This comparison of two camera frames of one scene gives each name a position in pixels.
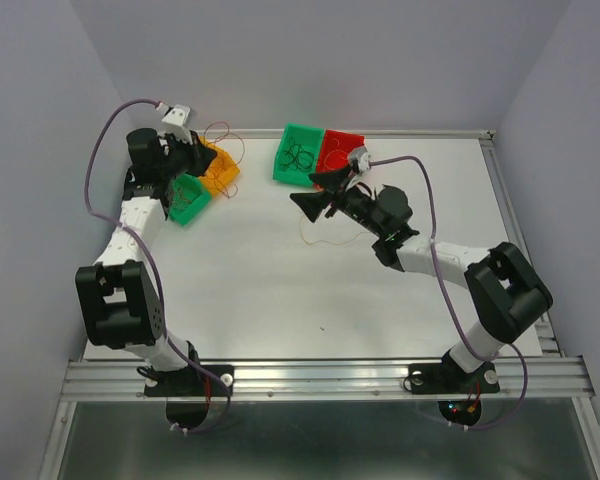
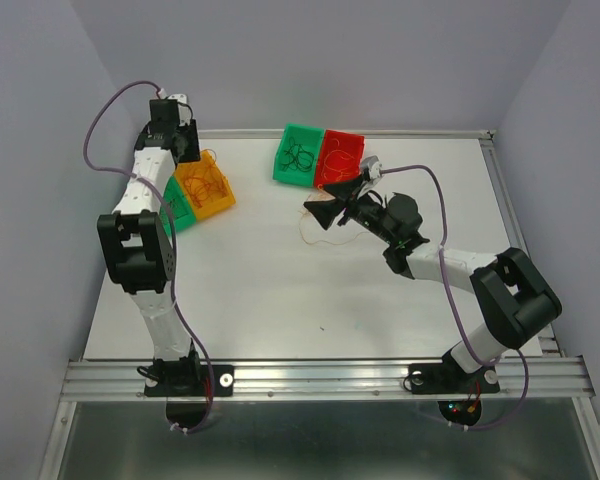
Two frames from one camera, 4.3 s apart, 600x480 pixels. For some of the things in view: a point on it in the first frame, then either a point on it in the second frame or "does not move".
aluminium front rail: (538, 378) does not move
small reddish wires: (178, 199) to (177, 209)
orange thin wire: (324, 162) does not move
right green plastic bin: (297, 154) does not move
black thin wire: (296, 157) does not move
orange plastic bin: (221, 172) to (206, 185)
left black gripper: (200, 155) does not move
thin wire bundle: (225, 151) to (210, 184)
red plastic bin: (335, 150) does not move
